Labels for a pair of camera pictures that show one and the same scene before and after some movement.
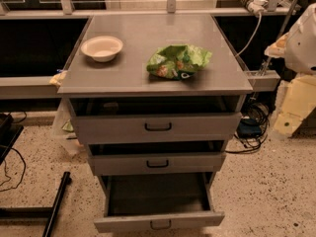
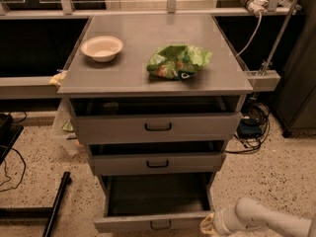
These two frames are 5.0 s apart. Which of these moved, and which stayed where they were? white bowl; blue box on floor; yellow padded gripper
Moved: yellow padded gripper
Stayed: blue box on floor; white bowl
